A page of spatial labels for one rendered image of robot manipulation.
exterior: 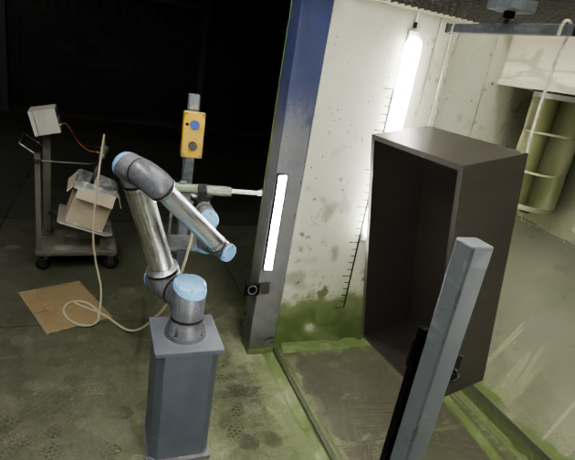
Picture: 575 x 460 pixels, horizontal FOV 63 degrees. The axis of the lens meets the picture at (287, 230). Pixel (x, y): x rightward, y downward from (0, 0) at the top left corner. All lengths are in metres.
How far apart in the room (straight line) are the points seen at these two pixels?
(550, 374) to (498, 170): 1.52
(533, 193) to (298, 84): 1.62
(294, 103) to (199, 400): 1.64
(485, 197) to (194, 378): 1.48
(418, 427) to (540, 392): 2.15
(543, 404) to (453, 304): 2.27
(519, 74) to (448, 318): 2.58
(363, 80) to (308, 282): 1.32
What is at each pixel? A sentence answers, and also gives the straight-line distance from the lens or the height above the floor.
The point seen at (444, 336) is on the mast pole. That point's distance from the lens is 0.96.
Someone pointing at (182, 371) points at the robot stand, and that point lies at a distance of 2.23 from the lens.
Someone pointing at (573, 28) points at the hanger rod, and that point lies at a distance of 2.14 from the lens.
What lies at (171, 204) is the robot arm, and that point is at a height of 1.29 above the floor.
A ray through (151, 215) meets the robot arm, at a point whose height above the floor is 1.20.
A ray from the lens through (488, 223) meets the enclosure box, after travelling 2.13.
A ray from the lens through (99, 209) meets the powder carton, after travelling 4.10.
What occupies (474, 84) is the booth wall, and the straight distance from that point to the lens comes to 3.36.
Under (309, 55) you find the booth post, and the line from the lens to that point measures 2.73.
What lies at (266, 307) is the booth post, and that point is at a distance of 3.13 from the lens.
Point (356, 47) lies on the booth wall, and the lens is 2.85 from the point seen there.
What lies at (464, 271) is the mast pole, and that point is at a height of 1.59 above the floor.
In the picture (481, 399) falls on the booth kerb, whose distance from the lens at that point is 3.33.
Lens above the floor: 1.89
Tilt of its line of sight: 19 degrees down
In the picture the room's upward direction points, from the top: 10 degrees clockwise
